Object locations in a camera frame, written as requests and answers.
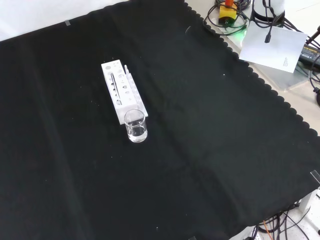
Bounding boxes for clear glass rod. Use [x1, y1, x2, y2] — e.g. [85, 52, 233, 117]
[109, 71, 123, 106]

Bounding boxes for white test tube rack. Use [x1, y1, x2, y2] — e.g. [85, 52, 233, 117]
[100, 59, 149, 125]

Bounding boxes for small glass beaker with water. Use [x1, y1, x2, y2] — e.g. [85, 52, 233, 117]
[123, 108, 148, 144]

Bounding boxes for black bench cloth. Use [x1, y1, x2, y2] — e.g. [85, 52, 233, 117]
[0, 0, 320, 240]

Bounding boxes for yellow stop button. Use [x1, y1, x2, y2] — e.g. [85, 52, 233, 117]
[218, 0, 238, 26]

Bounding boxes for pale paper board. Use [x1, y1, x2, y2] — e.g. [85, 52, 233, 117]
[238, 23, 309, 74]

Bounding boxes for black power adapter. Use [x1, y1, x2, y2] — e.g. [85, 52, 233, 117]
[298, 43, 320, 66]

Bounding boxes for black cable with plug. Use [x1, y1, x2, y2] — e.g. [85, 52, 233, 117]
[261, 0, 276, 44]

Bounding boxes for white mount block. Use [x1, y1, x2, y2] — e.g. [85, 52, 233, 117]
[298, 186, 320, 219]

